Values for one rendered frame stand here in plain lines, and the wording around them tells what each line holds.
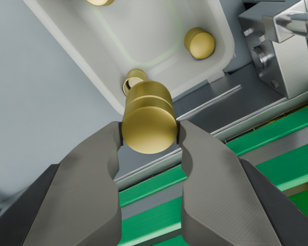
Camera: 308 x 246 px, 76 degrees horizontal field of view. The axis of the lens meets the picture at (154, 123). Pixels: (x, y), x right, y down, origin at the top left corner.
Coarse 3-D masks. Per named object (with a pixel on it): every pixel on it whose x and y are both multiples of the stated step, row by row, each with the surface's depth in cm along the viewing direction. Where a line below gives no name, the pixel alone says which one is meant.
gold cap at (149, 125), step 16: (128, 96) 14; (144, 96) 12; (160, 96) 12; (128, 112) 11; (144, 112) 11; (160, 112) 11; (128, 128) 11; (144, 128) 11; (160, 128) 11; (176, 128) 12; (128, 144) 12; (144, 144) 12; (160, 144) 12
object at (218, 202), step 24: (192, 144) 10; (216, 144) 10; (192, 168) 8; (216, 168) 8; (240, 168) 8; (192, 192) 7; (216, 192) 7; (240, 192) 7; (192, 216) 6; (216, 216) 6; (240, 216) 6; (264, 216) 6; (192, 240) 7; (216, 240) 6; (240, 240) 6; (264, 240) 6
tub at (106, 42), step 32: (32, 0) 20; (64, 0) 26; (128, 0) 27; (160, 0) 27; (192, 0) 25; (64, 32) 23; (96, 32) 29; (128, 32) 29; (160, 32) 29; (224, 32) 22; (96, 64) 26; (128, 64) 31; (160, 64) 31; (192, 64) 28; (224, 64) 24
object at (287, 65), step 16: (240, 16) 23; (256, 16) 20; (256, 32) 21; (256, 48) 22; (272, 48) 20; (288, 48) 19; (304, 48) 19; (256, 64) 24; (272, 64) 21; (288, 64) 20; (304, 64) 20; (272, 80) 23; (288, 80) 21; (304, 80) 21; (288, 96) 22
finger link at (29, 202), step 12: (48, 168) 8; (36, 180) 8; (48, 180) 8; (24, 192) 7; (36, 192) 7; (12, 204) 7; (24, 204) 7; (36, 204) 7; (0, 216) 6; (12, 216) 6; (24, 216) 6; (0, 228) 6; (12, 228) 6; (24, 228) 6; (0, 240) 6; (12, 240) 6
